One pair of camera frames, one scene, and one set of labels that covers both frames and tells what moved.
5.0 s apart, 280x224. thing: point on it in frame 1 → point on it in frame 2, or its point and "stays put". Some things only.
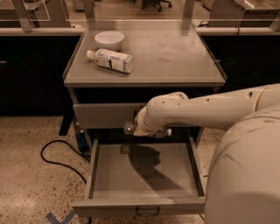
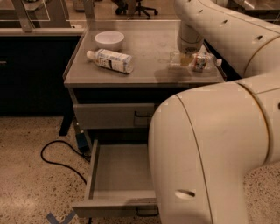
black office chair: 155,3 → 123,4
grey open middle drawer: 130,174 stays put
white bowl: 109,40 stays put
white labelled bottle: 111,59 stays put
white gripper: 142,124 → 189,46
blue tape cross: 65,220 stays put
